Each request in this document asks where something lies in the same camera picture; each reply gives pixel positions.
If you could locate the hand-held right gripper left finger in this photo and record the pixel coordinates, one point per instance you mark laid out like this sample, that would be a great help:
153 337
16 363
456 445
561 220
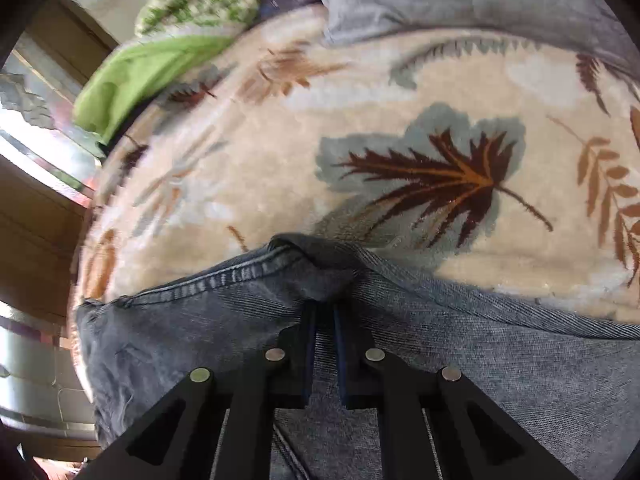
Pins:
311 350

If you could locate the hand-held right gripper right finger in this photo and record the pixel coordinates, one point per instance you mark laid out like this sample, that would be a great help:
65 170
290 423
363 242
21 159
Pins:
340 350

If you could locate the grey denim pants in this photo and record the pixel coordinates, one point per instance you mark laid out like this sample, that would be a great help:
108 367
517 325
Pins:
450 335

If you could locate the cream leaf-print blanket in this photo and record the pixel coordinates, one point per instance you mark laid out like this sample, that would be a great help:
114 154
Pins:
300 185

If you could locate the wooden door with patterned glass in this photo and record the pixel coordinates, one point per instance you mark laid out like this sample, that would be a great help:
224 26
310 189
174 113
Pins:
35 260

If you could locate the green checked quilt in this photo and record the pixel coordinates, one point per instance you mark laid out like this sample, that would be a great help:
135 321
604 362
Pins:
130 80

